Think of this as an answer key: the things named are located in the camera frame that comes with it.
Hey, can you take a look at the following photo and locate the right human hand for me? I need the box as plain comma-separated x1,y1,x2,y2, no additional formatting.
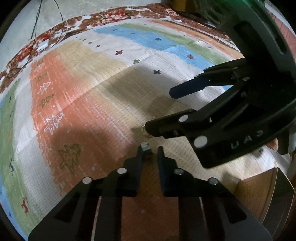
266,138,279,152

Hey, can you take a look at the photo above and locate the striped colourful play mat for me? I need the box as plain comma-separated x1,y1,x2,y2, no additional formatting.
0,17,292,240

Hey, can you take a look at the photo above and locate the brown wooden box lid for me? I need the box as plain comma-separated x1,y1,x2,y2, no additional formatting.
234,167,295,240

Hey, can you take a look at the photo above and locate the white power adapter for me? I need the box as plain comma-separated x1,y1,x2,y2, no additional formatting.
37,39,50,52

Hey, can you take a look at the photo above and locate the floral red brown bedsheet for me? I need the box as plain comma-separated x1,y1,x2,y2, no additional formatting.
1,1,237,92

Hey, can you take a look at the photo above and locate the black cable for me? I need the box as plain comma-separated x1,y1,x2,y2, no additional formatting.
4,0,45,79

